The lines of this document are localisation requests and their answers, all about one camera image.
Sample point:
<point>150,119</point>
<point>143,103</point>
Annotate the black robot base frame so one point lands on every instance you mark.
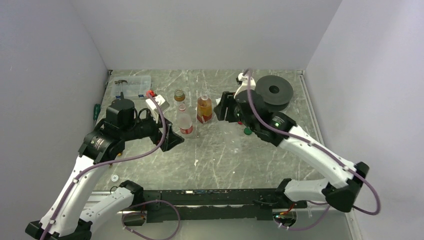
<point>261,204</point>

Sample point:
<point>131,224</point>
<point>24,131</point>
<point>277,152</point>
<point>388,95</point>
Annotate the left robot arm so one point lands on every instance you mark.
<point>69,218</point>

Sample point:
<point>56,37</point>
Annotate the ribbed coffee latte bottle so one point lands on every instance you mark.
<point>179,97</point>

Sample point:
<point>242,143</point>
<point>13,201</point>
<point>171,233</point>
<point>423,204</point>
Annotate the gold red tea bottle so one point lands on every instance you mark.
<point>204,109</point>

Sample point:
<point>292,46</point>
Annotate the black spool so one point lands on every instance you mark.
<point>275,91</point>

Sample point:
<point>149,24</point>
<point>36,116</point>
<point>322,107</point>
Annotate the green bottle cap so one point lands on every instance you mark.
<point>247,131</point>

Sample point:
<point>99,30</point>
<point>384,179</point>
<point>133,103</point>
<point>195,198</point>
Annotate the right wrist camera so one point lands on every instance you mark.
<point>243,79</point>

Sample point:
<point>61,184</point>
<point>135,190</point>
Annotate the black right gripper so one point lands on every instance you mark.
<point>220,109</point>

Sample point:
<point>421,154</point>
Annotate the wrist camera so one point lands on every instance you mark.
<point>243,79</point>
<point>155,103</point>

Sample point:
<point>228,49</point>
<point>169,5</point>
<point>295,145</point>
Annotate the clear bottle red label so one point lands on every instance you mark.
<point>185,123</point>

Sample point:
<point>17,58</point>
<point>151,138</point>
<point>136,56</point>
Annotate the clear plastic organizer box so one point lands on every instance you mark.
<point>136,88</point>

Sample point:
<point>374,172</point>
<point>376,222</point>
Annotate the claw hammer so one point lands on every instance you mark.
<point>119,86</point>

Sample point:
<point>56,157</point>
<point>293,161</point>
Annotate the white tea bottle cap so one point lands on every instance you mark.
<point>114,178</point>

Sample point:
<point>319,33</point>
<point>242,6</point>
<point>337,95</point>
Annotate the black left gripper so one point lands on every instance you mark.
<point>173,138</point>

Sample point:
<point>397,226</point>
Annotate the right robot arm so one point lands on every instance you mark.
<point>342,179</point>

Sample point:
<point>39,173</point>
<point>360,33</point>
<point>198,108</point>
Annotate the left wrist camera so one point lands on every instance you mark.
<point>155,103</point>

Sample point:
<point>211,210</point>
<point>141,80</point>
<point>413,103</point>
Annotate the green handle screwdriver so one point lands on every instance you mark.
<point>96,112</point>

